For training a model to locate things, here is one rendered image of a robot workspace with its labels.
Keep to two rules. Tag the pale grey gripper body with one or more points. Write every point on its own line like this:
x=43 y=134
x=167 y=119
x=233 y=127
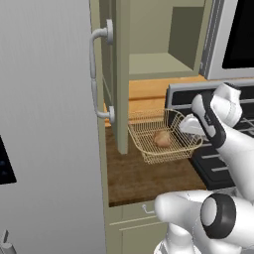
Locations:
x=192 y=125

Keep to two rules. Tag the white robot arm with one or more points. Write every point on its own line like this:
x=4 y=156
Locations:
x=238 y=150

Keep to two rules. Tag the brown bread roll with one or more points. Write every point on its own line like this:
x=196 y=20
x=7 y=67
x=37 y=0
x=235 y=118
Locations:
x=162 y=139

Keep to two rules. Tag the olive green base cabinet door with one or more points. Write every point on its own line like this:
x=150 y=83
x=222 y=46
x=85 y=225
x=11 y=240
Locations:
x=139 y=239

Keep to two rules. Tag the black stove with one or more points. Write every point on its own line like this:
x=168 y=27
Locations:
x=183 y=98

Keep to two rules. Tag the silver microwave oven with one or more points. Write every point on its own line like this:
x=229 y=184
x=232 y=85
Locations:
x=218 y=39

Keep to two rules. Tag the olive green drawer front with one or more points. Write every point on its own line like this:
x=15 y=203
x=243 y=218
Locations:
x=132 y=215

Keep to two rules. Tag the grey fridge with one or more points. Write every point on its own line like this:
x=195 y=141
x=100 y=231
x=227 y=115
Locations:
x=46 y=115

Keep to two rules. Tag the olive green wall cabinet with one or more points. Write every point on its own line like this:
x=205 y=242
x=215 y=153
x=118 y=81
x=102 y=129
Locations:
x=152 y=63

